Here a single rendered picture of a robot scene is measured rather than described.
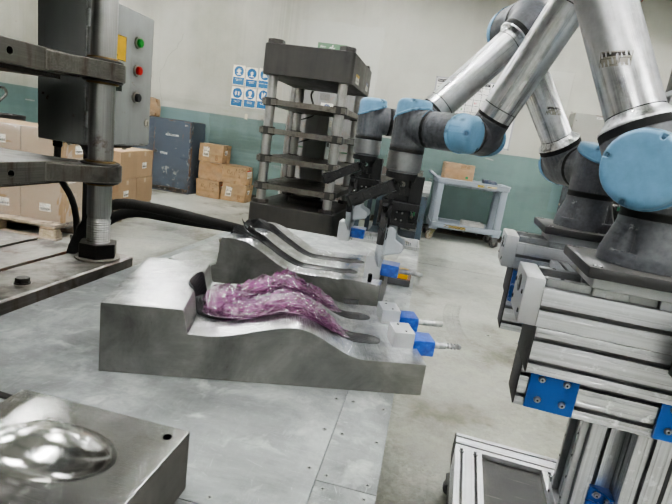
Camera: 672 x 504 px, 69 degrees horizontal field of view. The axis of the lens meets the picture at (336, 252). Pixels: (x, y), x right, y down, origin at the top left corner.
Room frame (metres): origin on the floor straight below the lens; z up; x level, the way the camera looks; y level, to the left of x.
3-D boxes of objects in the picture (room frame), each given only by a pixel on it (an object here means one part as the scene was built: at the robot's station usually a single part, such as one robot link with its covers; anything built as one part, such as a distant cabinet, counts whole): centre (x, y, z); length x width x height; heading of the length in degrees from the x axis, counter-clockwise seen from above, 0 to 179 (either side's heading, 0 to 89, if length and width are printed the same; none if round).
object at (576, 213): (1.36, -0.67, 1.09); 0.15 x 0.15 x 0.10
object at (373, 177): (1.39, -0.05, 1.09); 0.09 x 0.08 x 0.12; 80
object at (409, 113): (1.08, -0.12, 1.23); 0.09 x 0.08 x 0.11; 48
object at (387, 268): (1.08, -0.14, 0.91); 0.13 x 0.05 x 0.05; 80
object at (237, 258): (1.19, 0.12, 0.87); 0.50 x 0.26 x 0.14; 80
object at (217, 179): (7.76, 1.91, 0.42); 0.86 x 0.33 x 0.83; 80
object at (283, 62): (5.86, 0.41, 1.03); 1.54 x 0.94 x 2.06; 170
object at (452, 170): (7.00, -1.54, 0.94); 0.41 x 0.33 x 0.29; 88
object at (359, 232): (1.39, -0.07, 0.93); 0.13 x 0.05 x 0.05; 81
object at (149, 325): (0.82, 0.10, 0.86); 0.50 x 0.26 x 0.11; 98
